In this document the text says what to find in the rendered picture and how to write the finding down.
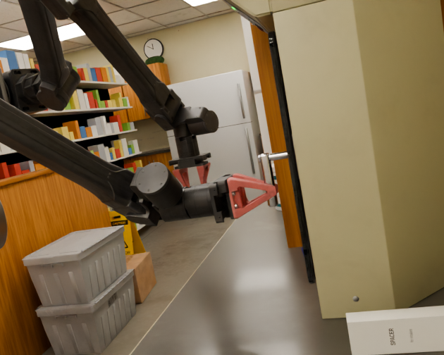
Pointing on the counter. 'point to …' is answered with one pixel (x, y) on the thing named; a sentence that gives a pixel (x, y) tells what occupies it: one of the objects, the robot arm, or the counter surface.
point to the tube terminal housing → (373, 148)
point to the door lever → (270, 171)
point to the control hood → (256, 11)
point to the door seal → (299, 179)
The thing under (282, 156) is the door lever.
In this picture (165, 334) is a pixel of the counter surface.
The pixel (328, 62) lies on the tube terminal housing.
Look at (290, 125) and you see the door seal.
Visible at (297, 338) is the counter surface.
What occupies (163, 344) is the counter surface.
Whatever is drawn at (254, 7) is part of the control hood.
